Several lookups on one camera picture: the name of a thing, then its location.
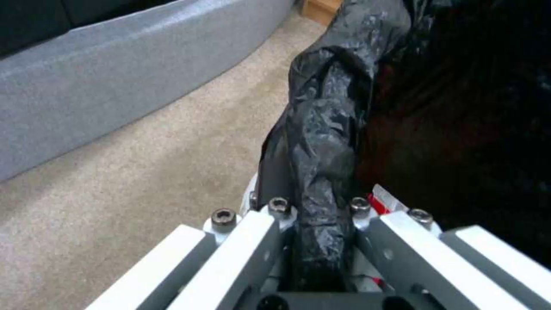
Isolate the black plastic trash bag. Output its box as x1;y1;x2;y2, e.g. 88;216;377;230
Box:
257;0;551;293

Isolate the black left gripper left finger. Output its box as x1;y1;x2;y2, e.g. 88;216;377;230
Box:
85;190;298;310

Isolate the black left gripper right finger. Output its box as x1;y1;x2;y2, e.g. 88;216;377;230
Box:
349;184;551;310

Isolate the grey fabric sofa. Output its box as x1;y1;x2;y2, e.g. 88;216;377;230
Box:
0;0;298;183

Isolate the red and white wrapper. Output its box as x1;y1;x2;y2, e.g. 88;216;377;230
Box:
366;190;399;216

